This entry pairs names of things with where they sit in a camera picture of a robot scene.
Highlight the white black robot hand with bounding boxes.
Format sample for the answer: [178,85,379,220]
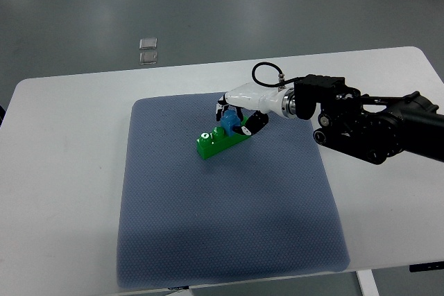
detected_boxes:
[216,82,296,136]

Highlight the small blue block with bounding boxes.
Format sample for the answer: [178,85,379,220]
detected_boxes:
[220,110,241,137]

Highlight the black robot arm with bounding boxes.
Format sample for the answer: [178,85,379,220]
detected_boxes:
[293,74,443,164]

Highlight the long green block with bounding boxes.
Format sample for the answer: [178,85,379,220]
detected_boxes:
[196,116,248,159]

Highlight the blue-grey textured mat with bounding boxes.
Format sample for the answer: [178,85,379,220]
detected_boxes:
[117,93,350,288]

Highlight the upper metal floor plate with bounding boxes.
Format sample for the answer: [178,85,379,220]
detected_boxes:
[139,37,157,50]

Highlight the white table leg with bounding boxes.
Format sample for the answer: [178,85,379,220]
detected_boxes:
[356,270,379,296]

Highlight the black table control panel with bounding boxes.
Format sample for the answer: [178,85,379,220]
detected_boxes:
[409,261,444,272]

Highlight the black cable loop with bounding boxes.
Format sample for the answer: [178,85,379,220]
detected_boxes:
[251,62,296,90]

